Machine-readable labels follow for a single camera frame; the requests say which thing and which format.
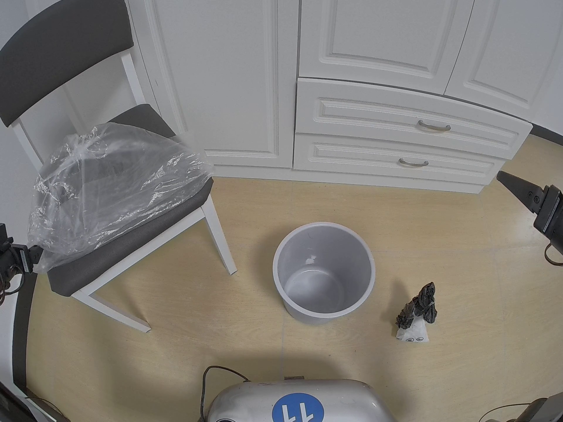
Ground white printed wrapper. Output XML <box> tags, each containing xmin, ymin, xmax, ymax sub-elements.
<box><xmin>395</xmin><ymin>317</ymin><xmax>430</xmax><ymax>344</ymax></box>

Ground white wardrobe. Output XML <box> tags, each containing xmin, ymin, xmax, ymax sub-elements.
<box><xmin>121</xmin><ymin>0</ymin><xmax>563</xmax><ymax>195</ymax></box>

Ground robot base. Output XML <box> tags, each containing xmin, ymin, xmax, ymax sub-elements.
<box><xmin>207</xmin><ymin>378</ymin><xmax>396</xmax><ymax>422</ymax></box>

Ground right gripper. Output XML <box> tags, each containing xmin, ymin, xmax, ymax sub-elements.
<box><xmin>497</xmin><ymin>170</ymin><xmax>563</xmax><ymax>254</ymax></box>

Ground white chair with grey seat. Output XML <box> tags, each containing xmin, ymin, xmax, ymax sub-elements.
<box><xmin>0</xmin><ymin>0</ymin><xmax>238</xmax><ymax>334</ymax></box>

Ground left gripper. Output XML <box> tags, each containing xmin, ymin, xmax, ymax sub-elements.
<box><xmin>10</xmin><ymin>244</ymin><xmax>36</xmax><ymax>276</ymax></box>

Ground light grey trash bin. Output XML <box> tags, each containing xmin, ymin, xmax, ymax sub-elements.
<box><xmin>272</xmin><ymin>222</ymin><xmax>377</xmax><ymax>327</ymax></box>

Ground black cable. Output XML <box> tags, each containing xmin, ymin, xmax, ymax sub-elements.
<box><xmin>200</xmin><ymin>366</ymin><xmax>252</xmax><ymax>422</ymax></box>

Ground clear plastic bag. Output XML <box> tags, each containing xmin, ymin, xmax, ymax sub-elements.
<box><xmin>27</xmin><ymin>122</ymin><xmax>214</xmax><ymax>274</ymax></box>

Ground black plastic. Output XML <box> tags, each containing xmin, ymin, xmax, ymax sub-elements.
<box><xmin>395</xmin><ymin>281</ymin><xmax>440</xmax><ymax>329</ymax></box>

